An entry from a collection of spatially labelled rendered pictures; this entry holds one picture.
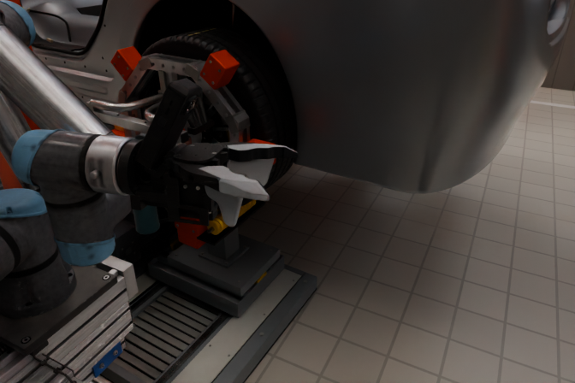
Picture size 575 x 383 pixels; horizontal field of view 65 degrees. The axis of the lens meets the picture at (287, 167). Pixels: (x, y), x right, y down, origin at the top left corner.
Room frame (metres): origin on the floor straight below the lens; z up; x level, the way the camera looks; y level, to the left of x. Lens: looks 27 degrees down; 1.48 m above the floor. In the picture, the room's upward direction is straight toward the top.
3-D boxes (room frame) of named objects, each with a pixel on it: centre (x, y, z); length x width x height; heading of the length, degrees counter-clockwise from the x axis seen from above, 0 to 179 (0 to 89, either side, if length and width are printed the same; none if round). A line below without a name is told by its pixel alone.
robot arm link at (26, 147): (0.54, 0.29, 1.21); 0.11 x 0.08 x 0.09; 77
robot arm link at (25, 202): (0.72, 0.52, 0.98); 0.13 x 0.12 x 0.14; 167
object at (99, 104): (1.42, 0.52, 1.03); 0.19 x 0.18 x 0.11; 149
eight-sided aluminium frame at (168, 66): (1.47, 0.37, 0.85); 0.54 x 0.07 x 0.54; 59
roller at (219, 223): (1.50, 0.21, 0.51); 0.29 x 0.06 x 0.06; 149
